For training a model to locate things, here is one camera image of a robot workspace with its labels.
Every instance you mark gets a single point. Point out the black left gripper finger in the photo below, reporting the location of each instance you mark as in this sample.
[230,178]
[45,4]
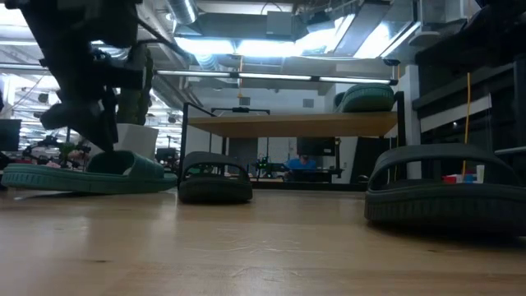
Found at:
[74,117]
[111,111]

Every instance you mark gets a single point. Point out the green rubber slide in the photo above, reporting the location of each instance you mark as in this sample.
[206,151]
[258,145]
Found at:
[82,181]
[367,98]

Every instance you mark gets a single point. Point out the black rubber slide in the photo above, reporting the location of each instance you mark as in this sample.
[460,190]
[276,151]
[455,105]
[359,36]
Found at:
[213,191]
[431,205]

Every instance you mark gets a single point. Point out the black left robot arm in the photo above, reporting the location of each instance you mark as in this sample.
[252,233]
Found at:
[61,24]

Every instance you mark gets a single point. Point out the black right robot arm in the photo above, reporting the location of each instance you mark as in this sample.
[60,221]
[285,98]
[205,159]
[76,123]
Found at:
[493,37]

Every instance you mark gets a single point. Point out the green textured plant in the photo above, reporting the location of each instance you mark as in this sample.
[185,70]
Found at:
[135,98]

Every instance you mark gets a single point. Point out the white box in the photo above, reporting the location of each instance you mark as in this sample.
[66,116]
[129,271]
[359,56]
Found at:
[139,140]

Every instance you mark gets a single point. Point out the black monitor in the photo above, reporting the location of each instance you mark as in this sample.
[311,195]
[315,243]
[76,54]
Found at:
[315,146]
[9,135]

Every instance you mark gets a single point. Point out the long light bar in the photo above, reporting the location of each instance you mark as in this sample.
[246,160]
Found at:
[271,76]

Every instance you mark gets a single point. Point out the person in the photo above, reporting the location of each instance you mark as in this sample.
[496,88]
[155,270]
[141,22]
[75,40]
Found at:
[301,164]

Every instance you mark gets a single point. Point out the small red box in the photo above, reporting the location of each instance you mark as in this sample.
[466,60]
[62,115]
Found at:
[449,179]

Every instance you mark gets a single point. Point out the small white bottle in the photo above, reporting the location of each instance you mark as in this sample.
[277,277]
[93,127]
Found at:
[480,174]

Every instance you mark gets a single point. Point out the silver ceiling duct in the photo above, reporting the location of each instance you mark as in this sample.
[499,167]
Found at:
[183,10]

